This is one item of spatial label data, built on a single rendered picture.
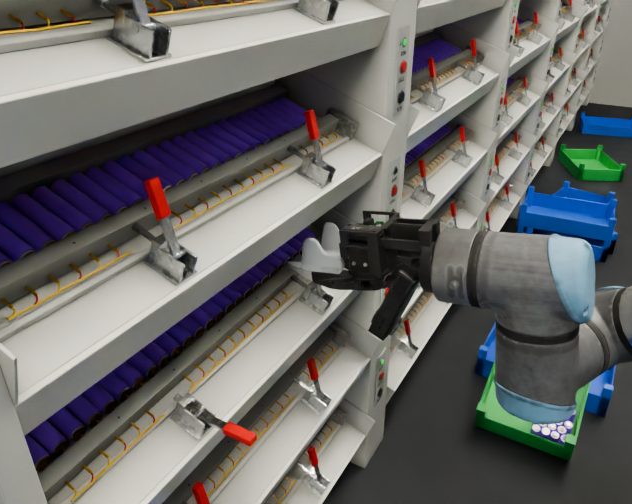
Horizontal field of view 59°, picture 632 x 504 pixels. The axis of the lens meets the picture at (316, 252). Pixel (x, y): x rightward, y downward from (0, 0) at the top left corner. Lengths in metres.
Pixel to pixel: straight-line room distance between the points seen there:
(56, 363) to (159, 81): 0.22
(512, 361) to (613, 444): 0.78
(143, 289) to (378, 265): 0.30
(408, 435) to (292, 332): 0.61
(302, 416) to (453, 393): 0.60
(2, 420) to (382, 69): 0.63
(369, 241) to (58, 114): 0.40
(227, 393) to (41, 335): 0.27
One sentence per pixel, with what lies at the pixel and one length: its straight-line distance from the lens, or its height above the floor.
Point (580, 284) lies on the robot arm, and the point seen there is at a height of 0.65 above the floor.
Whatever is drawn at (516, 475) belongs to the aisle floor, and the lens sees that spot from 1.30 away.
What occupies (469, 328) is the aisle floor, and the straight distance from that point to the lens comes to 1.66.
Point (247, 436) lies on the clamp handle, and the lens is 0.60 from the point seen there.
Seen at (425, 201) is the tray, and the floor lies 0.50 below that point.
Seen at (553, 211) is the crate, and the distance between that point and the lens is 2.27.
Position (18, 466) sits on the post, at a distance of 0.47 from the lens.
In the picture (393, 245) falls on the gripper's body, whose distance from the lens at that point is 0.69.
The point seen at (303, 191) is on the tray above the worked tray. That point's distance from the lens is 0.69.
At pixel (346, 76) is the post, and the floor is 0.78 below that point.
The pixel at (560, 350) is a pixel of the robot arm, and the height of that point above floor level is 0.56.
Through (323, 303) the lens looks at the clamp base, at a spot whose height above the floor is 0.50.
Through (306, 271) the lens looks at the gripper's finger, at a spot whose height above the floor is 0.57.
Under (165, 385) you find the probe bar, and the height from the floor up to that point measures 0.53.
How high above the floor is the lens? 0.95
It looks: 28 degrees down
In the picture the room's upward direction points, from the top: straight up
